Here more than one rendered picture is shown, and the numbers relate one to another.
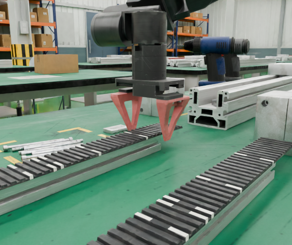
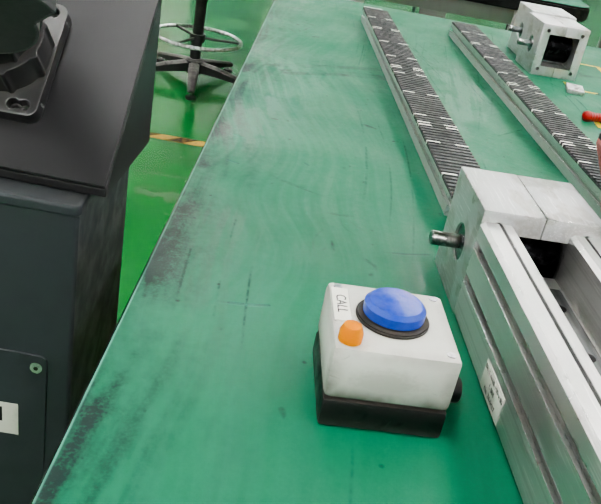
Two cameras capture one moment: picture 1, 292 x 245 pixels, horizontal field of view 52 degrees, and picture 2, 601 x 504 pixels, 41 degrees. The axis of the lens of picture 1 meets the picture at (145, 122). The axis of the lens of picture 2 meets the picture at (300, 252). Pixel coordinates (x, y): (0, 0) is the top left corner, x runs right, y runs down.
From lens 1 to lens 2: 1.17 m
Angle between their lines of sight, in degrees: 120
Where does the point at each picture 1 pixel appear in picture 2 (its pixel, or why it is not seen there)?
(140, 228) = (438, 115)
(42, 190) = (554, 155)
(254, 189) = (434, 177)
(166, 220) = (433, 118)
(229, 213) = (424, 155)
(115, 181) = not seen: hidden behind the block
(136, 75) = not seen: outside the picture
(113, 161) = (590, 192)
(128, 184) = not seen: hidden behind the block
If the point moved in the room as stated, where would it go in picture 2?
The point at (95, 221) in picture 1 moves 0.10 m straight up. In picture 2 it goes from (491, 153) to (513, 79)
